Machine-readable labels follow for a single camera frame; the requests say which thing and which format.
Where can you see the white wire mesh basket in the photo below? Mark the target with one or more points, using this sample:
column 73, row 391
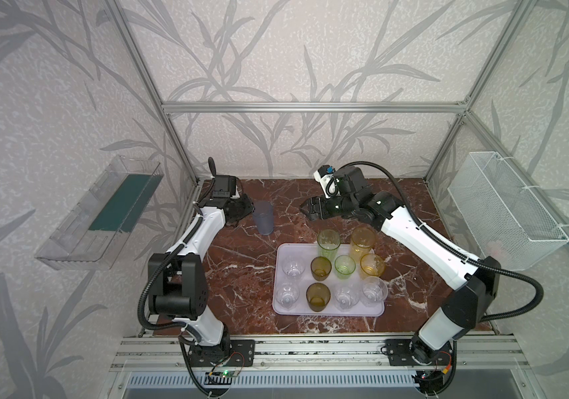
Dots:
column 507, row 220

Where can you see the lilac plastic tray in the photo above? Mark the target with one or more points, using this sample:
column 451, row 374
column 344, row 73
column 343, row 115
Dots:
column 307, row 252

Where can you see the small green plastic cup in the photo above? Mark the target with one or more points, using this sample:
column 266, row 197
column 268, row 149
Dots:
column 344, row 266

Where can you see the clear plastic wall bin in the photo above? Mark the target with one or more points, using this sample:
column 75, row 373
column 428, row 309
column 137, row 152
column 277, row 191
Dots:
column 72, row 246

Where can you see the aluminium frame crossbar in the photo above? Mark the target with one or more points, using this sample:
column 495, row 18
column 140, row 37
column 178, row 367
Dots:
column 176, row 107

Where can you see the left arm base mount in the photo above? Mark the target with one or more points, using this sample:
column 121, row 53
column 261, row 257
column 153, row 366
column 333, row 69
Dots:
column 227, row 353

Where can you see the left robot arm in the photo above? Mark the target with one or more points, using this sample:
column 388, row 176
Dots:
column 176, row 293

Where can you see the clear faceted cup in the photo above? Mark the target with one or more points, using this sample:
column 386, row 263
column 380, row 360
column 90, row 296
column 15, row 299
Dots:
column 374, row 291
column 346, row 296
column 293, row 267
column 287, row 294

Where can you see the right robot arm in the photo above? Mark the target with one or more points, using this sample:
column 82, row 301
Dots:
column 474, row 290

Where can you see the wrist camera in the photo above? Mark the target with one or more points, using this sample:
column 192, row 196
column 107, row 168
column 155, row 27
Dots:
column 340, row 182
column 224, row 187

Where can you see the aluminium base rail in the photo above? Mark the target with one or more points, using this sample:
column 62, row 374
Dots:
column 312, row 352

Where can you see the green pad in bin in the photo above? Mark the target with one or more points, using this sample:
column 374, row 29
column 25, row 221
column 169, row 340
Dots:
column 125, row 207

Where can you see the yellow transparent plastic cup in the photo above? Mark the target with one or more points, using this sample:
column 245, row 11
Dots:
column 371, row 265

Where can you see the tall yellow plastic cup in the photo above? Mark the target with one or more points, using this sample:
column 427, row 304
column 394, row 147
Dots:
column 362, row 241

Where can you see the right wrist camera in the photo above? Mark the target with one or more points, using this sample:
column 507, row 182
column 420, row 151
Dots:
column 340, row 182

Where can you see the tall green plastic cup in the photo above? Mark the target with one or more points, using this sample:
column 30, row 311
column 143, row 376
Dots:
column 328, row 242

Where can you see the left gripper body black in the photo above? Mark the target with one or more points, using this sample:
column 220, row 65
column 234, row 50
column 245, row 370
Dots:
column 240, row 207

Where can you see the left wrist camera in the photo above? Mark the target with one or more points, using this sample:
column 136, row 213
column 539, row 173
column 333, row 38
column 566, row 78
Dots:
column 224, row 187

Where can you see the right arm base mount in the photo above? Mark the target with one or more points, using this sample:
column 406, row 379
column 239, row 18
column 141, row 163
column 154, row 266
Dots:
column 409, row 353

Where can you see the small circuit board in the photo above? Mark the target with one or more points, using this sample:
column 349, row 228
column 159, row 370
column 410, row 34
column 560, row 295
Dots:
column 224, row 374

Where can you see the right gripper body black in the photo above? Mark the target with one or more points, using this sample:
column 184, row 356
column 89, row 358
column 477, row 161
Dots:
column 338, row 206

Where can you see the amber dimpled cup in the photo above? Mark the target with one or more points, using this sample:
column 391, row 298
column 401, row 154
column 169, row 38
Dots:
column 318, row 296
column 321, row 268

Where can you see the blue frosted plastic cup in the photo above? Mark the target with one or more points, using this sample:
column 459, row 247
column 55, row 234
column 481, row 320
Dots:
column 263, row 216

